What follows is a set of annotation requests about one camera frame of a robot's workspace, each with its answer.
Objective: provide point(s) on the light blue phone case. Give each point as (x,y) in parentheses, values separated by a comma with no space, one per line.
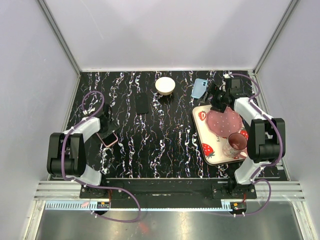
(199,88)

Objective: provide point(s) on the control board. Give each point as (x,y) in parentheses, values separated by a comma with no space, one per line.
(239,206)
(103,205)

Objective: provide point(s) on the black smartphone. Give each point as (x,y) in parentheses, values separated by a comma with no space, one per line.
(141,103)

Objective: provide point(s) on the left control board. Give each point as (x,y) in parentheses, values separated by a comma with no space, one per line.
(103,205)

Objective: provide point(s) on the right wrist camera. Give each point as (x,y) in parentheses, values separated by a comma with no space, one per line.
(233,83)

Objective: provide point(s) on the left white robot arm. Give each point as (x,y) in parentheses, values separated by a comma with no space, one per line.
(68,148)

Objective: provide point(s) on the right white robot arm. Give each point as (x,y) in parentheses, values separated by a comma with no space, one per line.
(266,137)

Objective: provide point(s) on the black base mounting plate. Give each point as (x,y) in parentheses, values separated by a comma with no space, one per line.
(213,188)

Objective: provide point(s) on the pink glass mug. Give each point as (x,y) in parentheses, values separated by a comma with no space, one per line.
(235,144)

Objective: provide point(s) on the strawberry pattern tray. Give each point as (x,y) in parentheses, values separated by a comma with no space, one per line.
(211,144)

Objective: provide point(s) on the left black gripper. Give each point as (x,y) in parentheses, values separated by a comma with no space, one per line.
(113,125)

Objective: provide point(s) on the cream ceramic bowl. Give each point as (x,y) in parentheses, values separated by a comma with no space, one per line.
(165,86)

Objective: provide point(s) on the pink dotted plate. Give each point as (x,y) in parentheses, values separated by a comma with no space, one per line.
(223,124)

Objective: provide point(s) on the pink cased phone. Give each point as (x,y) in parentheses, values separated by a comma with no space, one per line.
(108,141)

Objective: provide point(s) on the right control board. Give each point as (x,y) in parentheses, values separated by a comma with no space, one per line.
(239,206)

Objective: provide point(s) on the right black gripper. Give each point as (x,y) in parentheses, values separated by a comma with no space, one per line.
(213,90)

